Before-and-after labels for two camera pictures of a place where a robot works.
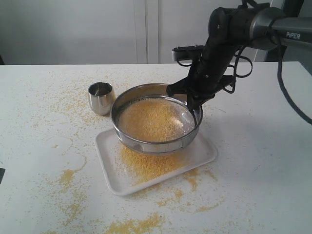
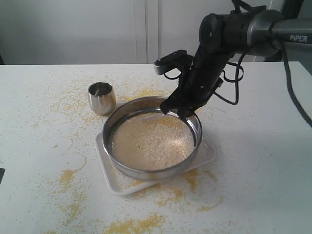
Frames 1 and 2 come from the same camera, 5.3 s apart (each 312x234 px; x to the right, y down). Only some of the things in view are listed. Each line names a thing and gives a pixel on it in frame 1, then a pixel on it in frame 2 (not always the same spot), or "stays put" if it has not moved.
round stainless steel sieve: x=146 y=119 to x=151 y=104
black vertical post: x=292 y=8 stays put
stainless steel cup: x=102 y=97 stays put
